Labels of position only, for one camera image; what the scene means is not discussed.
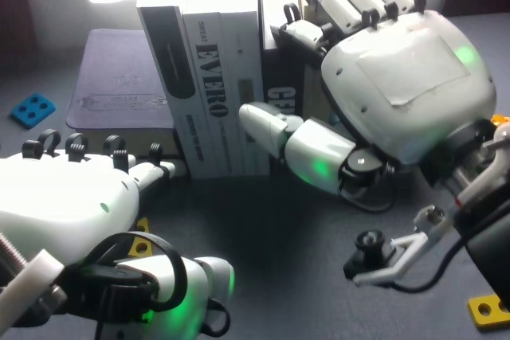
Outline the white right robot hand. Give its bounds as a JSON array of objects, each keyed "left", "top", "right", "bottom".
[{"left": 237, "top": 0, "right": 497, "bottom": 214}]

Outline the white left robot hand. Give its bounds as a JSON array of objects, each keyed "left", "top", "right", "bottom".
[{"left": 0, "top": 128, "right": 237, "bottom": 340}]

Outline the black book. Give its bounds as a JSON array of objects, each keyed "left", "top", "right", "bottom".
[{"left": 257, "top": 0, "right": 308, "bottom": 177}]

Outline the purple ornate-cover book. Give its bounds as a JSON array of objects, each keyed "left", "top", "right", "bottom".
[{"left": 65, "top": 28, "right": 181, "bottom": 158}]

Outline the white EVERO book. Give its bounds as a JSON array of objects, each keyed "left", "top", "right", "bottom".
[{"left": 182, "top": 11, "right": 244, "bottom": 180}]

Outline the yellow triangle block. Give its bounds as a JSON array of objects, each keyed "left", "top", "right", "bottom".
[{"left": 126, "top": 217, "right": 155, "bottom": 258}]

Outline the blue four-hole block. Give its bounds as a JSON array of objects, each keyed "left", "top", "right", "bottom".
[{"left": 10, "top": 92, "right": 57, "bottom": 130}]

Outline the grey table cloth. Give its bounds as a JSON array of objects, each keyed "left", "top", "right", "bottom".
[{"left": 0, "top": 13, "right": 510, "bottom": 340}]

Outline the yellow two-hole block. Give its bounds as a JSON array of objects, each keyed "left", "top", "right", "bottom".
[{"left": 466, "top": 295, "right": 510, "bottom": 332}]

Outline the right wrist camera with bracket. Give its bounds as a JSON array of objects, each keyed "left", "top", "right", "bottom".
[{"left": 343, "top": 204, "right": 453, "bottom": 289}]

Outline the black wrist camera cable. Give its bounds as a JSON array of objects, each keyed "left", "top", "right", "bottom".
[{"left": 392, "top": 232, "right": 473, "bottom": 294}]

